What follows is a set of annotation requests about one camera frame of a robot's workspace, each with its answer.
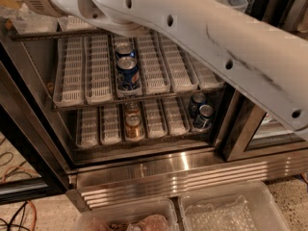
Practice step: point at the clear plastic bag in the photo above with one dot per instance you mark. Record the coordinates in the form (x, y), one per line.
(27, 22)

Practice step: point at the blue pepsi can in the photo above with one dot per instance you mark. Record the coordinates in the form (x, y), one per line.
(128, 76)
(124, 49)

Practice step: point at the front brown soda can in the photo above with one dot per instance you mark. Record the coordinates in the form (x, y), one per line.
(133, 126)

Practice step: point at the open left fridge door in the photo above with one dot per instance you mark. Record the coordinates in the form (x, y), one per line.
(20, 123)

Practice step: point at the stainless steel fridge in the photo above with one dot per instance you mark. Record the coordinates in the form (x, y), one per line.
(106, 168)

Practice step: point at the rear brown soda can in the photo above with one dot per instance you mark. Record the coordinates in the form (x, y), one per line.
(132, 108)

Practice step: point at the right glass fridge door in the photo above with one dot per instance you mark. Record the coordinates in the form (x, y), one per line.
(255, 132)

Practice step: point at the clear plastic bin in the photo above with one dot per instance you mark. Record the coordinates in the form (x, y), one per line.
(234, 207)
(147, 215)

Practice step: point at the middle shelf tray two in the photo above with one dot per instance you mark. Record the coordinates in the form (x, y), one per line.
(97, 70)

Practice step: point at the left clear plastic bin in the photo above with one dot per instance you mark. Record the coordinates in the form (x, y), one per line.
(147, 215)

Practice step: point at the dark blue can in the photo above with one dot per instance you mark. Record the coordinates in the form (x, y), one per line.
(203, 117)
(196, 101)

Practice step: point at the rear dark blue can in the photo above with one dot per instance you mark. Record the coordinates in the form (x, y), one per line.
(196, 101)

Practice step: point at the middle shelf tray one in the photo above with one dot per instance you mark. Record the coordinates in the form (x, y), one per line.
(69, 90)

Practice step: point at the wire shelf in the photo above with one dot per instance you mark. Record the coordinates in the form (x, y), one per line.
(58, 35)
(135, 98)

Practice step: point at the brown soda can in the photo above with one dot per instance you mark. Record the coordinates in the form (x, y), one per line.
(133, 126)
(132, 108)

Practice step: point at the middle shelf tray five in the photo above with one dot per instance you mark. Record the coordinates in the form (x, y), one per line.
(180, 71)

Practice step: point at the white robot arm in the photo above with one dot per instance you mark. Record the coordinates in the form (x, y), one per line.
(266, 64)

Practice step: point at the right clear plastic bin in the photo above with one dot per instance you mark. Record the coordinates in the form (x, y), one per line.
(234, 207)

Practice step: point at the front dark blue can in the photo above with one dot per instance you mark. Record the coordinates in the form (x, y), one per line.
(203, 117)

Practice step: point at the front blue Pepsi can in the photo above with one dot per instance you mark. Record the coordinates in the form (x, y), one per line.
(128, 76)

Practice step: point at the middle shelf tray six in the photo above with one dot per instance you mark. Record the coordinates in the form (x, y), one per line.
(207, 78)

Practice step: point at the middle wire shelf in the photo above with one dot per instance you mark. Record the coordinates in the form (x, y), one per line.
(135, 98)

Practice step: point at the rear blue Pepsi can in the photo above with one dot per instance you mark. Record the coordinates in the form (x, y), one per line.
(124, 49)

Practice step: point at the top wire shelf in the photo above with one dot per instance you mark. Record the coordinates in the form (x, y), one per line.
(58, 35)

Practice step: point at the middle shelf tray four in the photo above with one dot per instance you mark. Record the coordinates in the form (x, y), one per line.
(153, 70)

